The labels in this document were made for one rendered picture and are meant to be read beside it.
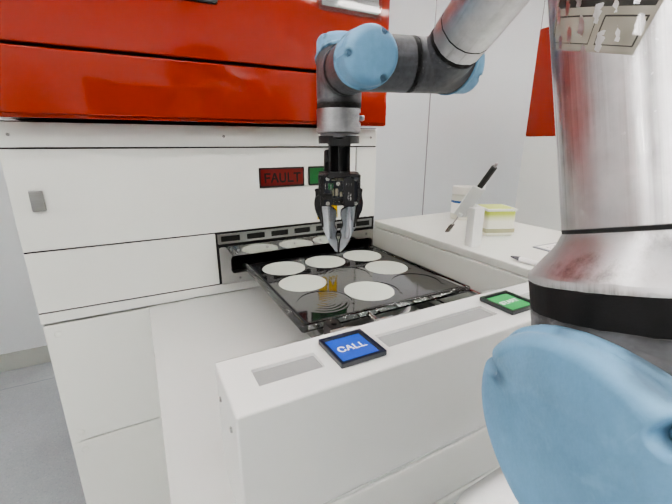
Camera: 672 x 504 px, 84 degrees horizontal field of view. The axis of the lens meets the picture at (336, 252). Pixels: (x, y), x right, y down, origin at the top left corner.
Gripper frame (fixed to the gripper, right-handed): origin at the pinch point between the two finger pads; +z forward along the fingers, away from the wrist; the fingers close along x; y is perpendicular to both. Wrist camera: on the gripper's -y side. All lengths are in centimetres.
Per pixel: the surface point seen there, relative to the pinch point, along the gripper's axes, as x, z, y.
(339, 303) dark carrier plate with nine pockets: 0.1, 9.4, 6.8
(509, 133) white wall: 161, -27, -282
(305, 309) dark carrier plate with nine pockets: -6.0, 9.4, 9.3
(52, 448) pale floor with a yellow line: -114, 99, -53
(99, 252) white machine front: -50, 3, -6
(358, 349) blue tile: 1.6, 2.8, 33.4
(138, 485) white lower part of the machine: -51, 65, -5
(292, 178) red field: -11.2, -10.2, -25.8
